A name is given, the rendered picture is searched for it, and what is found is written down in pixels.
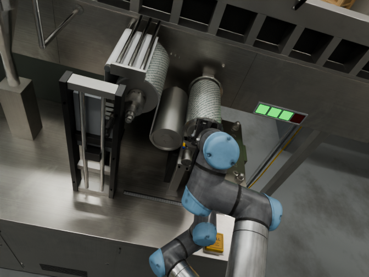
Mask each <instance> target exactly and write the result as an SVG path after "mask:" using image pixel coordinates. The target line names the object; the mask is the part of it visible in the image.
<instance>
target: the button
mask: <svg viewBox="0 0 369 277"><path fill-rule="evenodd" d="M205 250H207V251H213V252H218V253H222V252H223V234H221V233H217V235H216V242H215V243H214V244H213V245H210V246H206V247H205Z"/></svg>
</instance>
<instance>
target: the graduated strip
mask: <svg viewBox="0 0 369 277"><path fill-rule="evenodd" d="M123 195H128V196H133V197H138V198H143V199H147V200H152V201H157V202H162V203H167V204H173V205H176V206H181V207H183V205H182V202H180V201H175V200H170V199H166V198H161V197H156V196H151V195H146V194H142V193H138V192H132V191H127V190H124V193H123ZM216 214H221V215H226V214H223V213H220V212H218V211H216ZM226 216H228V215H226Z"/></svg>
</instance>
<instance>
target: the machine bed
mask: <svg viewBox="0 0 369 277"><path fill-rule="evenodd" d="M36 99H37V104H38V109H39V112H40V117H41V122H42V126H43V127H42V129H41V130H40V132H39V133H38V135H37V136H36V138H35V139H34V140H33V141H31V140H27V139H23V138H18V137H14V136H12V133H11V131H10V128H9V125H8V122H7V120H6V117H5V114H4V111H3V108H2V105H1V103H0V223H3V224H9V225H15V226H20V227H24V228H30V229H36V230H42V231H47V232H53V233H57V234H63V235H69V236H74V237H80V238H84V239H90V240H96V241H101V242H107V243H113V244H117V245H123V246H128V247H134V248H140V249H144V250H150V251H157V250H158V249H159V248H161V247H163V246H164V245H166V244H167V243H169V242H170V241H172V240H173V239H174V238H176V237H177V236H179V235H180V234H182V233H183V232H185V231H186V230H188V229H189V227H190V226H191V225H192V223H193V221H194V214H192V213H190V212H189V211H187V210H186V209H185V208H184V207H181V206H176V205H173V204H167V203H162V202H157V201H152V200H147V199H143V198H138V197H133V196H128V195H123V193H124V190H127V191H132V192H138V193H142V194H146V195H151V196H156V197H161V198H166V199H170V200H175V201H180V202H181V200H182V196H183V193H184V191H185V188H186V184H187V183H188V180H189V177H190V169H189V171H186V170H185V172H184V174H183V177H182V179H181V182H180V184H179V186H178V194H177V198H176V197H171V196H166V189H167V182H164V175H165V169H166V163H167V157H168V153H169V151H165V150H162V149H159V148H157V147H155V146H154V145H153V144H152V142H151V140H150V138H149V134H150V130H151V127H152V125H149V124H145V123H140V122H137V121H133V120H132V122H131V123H127V122H126V121H125V125H124V131H123V134H122V137H121V145H120V155H119V166H118V177H117V184H116V190H115V194H114V197H113V198H109V197H108V196H103V195H98V194H94V193H89V192H83V191H79V190H78V191H73V187H72V179H71V171H70V163H69V155H68V147H67V142H66V134H65V126H64V118H63V110H62V104H61V103H58V102H53V101H49V100H46V99H41V98H36ZM234 220H235V218H233V217H229V216H226V215H221V214H216V228H217V233H221V234H223V255H220V254H214V253H209V252H203V248H202V249H201V250H199V251H197V252H194V253H193V254H192V255H191V256H189V257H188V258H194V259H200V260H204V261H210V262H215V263H221V264H227V263H228V256H229V252H230V246H231V240H232V234H233V227H234Z"/></svg>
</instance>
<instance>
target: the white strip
mask: <svg viewBox="0 0 369 277"><path fill-rule="evenodd" d="M135 23H136V19H134V18H132V19H131V21H130V23H129V24H128V26H127V28H126V29H125V31H124V33H123V34H122V36H121V38H120V39H119V41H118V43H117V45H116V46H115V48H114V50H113V52H112V54H111V55H110V57H109V59H108V61H107V62H106V64H105V67H104V70H105V72H104V81H105V82H109V83H112V84H116V82H117V80H118V78H119V76H117V75H113V74H111V73H110V63H111V62H115V61H116V59H117V57H118V55H119V53H120V52H121V50H122V48H123V46H124V44H125V42H126V40H127V38H128V36H129V34H130V33H131V31H132V29H133V27H134V25H135ZM109 153H110V152H108V151H106V152H105V164H106V162H107V159H108V156H109Z"/></svg>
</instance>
